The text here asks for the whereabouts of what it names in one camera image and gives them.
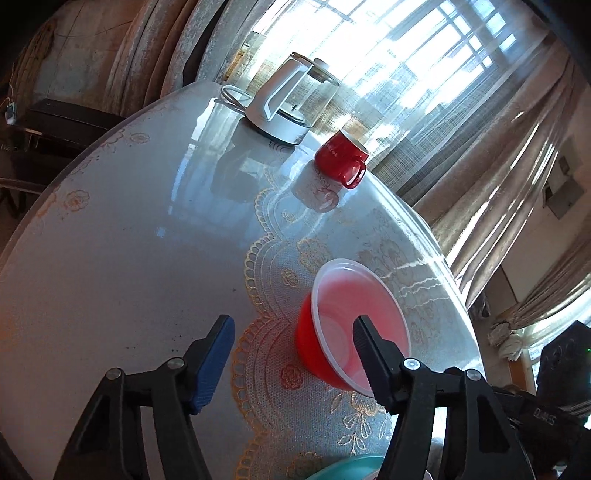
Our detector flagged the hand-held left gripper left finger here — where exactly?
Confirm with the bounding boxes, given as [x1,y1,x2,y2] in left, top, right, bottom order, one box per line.
[53,315,235,480]

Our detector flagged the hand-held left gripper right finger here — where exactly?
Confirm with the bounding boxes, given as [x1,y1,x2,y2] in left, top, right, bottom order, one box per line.
[353,315,541,480]

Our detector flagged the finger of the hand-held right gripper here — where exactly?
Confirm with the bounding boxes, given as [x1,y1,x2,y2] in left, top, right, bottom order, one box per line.
[490,387,528,424]

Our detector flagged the red plastic bowl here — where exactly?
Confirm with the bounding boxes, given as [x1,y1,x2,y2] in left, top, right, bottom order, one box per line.
[295,259,411,398]

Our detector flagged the teal plate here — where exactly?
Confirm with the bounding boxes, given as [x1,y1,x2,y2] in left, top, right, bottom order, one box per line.
[318,456,386,480]

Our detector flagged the beige lace table cloth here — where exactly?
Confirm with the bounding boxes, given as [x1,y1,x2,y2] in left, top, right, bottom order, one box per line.
[230,187,465,480]

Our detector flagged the red mug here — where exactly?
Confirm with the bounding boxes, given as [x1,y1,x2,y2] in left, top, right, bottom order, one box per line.
[315,129,370,190]

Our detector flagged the beige heavy curtain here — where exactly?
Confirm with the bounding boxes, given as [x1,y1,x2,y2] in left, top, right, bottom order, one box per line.
[411,60,591,308]

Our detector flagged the white glass electric kettle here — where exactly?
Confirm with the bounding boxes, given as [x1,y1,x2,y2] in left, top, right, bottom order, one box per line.
[244,53,343,147]

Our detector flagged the white sheer curtain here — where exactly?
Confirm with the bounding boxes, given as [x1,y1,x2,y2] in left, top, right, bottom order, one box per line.
[231,0,557,197]

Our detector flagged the dark low cabinet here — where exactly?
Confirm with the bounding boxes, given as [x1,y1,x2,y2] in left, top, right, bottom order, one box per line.
[9,98,126,186]

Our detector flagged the grey heavy curtain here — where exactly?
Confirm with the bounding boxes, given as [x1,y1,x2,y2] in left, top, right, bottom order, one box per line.
[104,0,262,118]

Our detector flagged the window with metal bars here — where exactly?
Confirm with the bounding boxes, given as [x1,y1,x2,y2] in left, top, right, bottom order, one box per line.
[286,0,525,116]

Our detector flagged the grey wall electrical box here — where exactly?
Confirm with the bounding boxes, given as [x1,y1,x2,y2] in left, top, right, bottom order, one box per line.
[542,154,585,219]

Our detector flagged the white kettle cable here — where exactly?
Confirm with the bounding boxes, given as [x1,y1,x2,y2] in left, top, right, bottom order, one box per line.
[221,85,253,114]

